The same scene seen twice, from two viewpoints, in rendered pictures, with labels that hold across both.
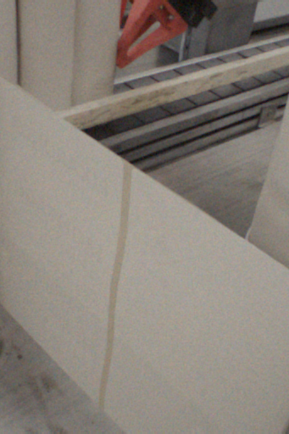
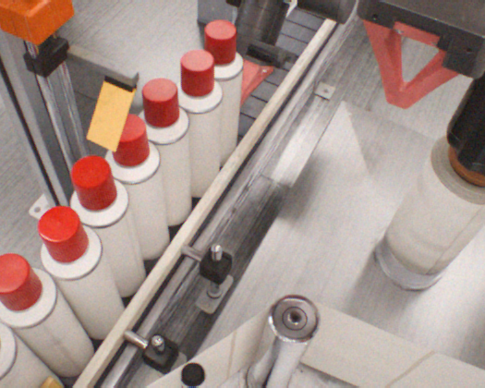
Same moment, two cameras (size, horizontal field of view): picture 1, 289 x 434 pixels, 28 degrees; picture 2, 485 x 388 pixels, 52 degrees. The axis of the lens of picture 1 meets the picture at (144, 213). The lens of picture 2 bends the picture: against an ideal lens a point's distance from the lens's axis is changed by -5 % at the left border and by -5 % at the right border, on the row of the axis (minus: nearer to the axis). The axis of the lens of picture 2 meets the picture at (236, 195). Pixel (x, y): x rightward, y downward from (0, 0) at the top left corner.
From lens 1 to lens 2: 0.33 m
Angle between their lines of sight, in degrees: 23
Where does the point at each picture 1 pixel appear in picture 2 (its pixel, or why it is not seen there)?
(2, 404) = not seen: outside the picture
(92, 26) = (228, 114)
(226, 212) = (350, 210)
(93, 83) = (229, 142)
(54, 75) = (214, 160)
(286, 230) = (423, 254)
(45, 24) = (209, 139)
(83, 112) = (232, 169)
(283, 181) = (422, 235)
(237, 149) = (330, 145)
